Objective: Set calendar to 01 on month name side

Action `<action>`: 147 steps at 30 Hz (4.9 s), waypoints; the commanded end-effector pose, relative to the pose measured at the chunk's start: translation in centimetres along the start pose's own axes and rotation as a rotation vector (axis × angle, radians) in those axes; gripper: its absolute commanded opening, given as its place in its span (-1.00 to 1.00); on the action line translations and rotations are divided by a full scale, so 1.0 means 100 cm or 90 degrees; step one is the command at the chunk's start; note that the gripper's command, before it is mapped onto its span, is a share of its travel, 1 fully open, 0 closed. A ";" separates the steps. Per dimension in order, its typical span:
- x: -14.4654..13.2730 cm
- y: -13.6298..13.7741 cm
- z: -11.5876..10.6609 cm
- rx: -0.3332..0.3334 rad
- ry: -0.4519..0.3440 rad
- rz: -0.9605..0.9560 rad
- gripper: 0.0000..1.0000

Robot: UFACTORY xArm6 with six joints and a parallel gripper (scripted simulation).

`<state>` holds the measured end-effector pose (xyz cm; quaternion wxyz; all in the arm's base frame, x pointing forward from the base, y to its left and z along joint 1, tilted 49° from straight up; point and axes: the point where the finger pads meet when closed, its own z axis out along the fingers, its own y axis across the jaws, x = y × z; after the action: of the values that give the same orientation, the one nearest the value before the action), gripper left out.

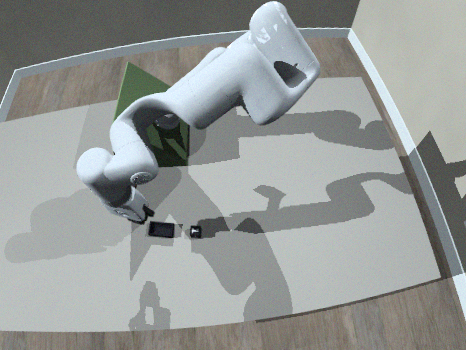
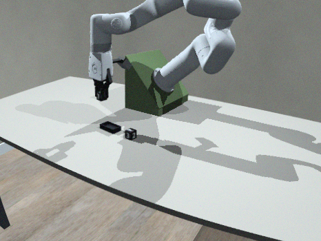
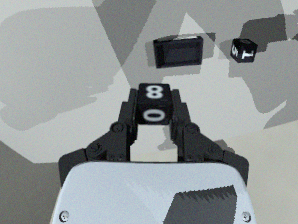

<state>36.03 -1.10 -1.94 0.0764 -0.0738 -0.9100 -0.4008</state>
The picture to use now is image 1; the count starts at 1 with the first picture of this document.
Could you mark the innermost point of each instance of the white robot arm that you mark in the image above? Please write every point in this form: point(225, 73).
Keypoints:
point(239, 76)

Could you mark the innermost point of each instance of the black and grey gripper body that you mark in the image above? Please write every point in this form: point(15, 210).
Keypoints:
point(132, 208)

